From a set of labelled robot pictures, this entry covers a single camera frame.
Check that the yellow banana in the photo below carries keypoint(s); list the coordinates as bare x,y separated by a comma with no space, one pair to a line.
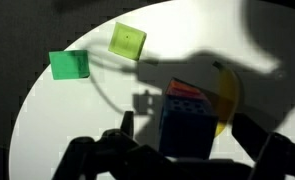
227,96

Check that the green block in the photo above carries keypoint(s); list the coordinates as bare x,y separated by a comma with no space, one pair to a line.
68,65

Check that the lime yellow-green block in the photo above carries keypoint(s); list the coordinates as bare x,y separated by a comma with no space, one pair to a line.
127,40

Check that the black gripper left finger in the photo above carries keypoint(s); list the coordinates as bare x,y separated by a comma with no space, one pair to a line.
110,156

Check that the blue block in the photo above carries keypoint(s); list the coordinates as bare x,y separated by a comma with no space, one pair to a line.
188,130

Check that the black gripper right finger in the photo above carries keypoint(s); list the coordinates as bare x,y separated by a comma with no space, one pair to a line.
280,160

